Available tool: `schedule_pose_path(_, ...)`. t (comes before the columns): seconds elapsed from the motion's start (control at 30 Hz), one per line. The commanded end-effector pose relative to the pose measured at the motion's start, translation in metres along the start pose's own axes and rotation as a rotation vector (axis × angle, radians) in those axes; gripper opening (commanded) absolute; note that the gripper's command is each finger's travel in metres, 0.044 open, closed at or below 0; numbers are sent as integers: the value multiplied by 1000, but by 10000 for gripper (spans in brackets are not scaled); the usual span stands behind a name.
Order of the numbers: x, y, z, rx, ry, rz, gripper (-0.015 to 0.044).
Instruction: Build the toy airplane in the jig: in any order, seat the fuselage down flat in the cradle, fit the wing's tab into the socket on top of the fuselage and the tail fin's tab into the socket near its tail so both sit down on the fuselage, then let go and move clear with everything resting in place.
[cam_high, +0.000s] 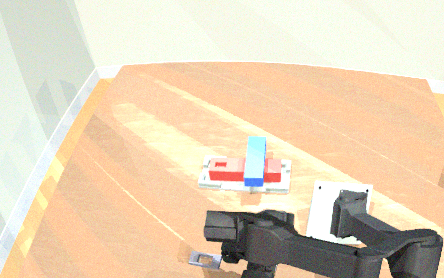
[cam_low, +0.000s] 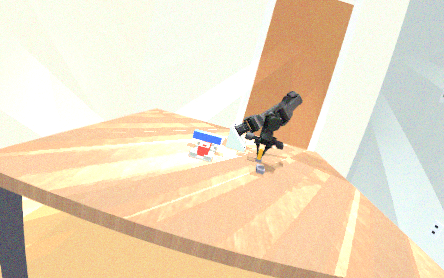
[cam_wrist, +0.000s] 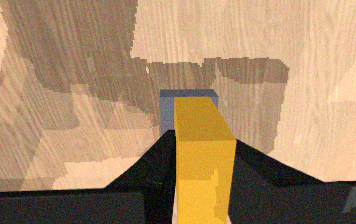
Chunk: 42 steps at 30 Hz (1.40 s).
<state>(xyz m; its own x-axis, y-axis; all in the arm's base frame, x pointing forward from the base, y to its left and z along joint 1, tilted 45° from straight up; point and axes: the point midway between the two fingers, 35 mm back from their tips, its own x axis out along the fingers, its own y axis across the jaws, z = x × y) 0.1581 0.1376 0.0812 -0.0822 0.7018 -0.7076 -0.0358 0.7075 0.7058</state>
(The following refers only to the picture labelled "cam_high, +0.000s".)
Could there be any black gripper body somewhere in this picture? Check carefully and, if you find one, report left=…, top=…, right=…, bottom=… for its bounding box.
left=241, top=264, right=275, bottom=278

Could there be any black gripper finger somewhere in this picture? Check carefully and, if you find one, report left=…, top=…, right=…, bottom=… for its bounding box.
left=247, top=262, right=277, bottom=274

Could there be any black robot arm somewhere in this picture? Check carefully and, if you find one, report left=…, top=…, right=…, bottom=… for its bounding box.
left=203, top=189, right=444, bottom=278

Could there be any blue rectangular block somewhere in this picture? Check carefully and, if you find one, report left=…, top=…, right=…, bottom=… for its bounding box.
left=244, top=136, right=266, bottom=187

